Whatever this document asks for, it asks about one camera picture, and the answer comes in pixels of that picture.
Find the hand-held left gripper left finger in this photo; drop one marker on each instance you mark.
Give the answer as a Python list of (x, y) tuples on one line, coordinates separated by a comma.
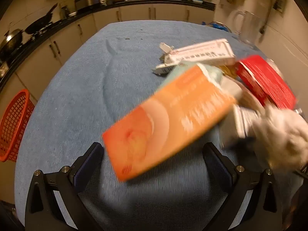
[(88, 164)]

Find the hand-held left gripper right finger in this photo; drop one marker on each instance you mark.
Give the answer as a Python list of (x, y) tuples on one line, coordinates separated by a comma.
[(217, 164)]

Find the orange cardboard box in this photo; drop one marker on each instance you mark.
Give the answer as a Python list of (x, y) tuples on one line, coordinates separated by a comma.
[(168, 125)]

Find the red plastic basket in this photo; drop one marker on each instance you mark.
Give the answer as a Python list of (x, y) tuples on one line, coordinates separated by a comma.
[(14, 127)]

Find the red cardboard box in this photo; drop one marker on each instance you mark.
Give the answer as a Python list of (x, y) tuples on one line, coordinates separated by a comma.
[(264, 81)]

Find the long white cardboard box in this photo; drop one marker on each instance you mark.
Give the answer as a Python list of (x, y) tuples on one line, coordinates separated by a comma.
[(204, 53)]

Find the person's right hand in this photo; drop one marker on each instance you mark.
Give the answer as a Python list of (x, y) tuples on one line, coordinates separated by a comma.
[(281, 137)]

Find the blue towel cloth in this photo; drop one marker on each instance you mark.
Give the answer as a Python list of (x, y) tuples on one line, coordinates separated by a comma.
[(96, 89)]

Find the blue plastic bag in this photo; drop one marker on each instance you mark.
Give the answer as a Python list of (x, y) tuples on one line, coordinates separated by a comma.
[(216, 26)]

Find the clear glass pitcher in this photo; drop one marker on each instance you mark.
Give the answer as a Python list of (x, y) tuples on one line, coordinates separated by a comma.
[(247, 26)]

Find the black kitchen countertop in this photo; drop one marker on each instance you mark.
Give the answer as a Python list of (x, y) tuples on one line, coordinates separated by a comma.
[(57, 25)]

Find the black wok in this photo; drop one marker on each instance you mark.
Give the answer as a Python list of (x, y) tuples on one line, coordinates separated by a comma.
[(39, 22)]

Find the beige kitchen cabinets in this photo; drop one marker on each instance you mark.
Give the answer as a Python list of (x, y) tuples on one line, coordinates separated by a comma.
[(134, 13)]

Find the silver rice cooker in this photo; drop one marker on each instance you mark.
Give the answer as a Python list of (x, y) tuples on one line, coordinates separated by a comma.
[(86, 1)]

